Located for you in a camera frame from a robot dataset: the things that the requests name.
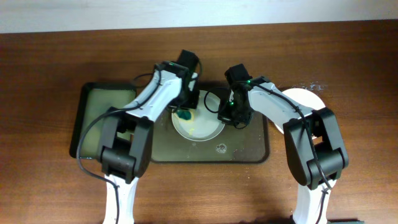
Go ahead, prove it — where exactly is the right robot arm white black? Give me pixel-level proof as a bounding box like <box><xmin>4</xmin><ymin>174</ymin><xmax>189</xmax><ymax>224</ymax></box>
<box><xmin>225</xmin><ymin>80</ymin><xmax>349</xmax><ymax>223</ymax></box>

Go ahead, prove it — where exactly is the green yellow sponge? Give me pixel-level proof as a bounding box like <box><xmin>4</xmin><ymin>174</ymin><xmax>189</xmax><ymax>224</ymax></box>
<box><xmin>175</xmin><ymin>111</ymin><xmax>194</xmax><ymax>122</ymax></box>

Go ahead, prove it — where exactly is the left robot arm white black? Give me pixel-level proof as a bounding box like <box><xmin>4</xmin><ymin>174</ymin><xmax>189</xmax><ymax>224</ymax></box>
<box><xmin>96</xmin><ymin>68</ymin><xmax>199</xmax><ymax>223</ymax></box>

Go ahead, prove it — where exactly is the small black water tray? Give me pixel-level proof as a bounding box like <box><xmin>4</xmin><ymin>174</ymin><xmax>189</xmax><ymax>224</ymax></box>
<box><xmin>68</xmin><ymin>82</ymin><xmax>137</xmax><ymax>159</ymax></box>

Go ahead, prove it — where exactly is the white plate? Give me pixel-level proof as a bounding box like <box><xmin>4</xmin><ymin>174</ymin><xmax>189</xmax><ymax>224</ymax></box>
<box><xmin>273</xmin><ymin>88</ymin><xmax>326</xmax><ymax>136</ymax></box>
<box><xmin>171</xmin><ymin>90</ymin><xmax>224</xmax><ymax>141</ymax></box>

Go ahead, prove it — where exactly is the large dark serving tray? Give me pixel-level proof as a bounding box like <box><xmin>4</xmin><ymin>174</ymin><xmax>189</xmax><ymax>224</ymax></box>
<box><xmin>151</xmin><ymin>82</ymin><xmax>270</xmax><ymax>164</ymax></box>

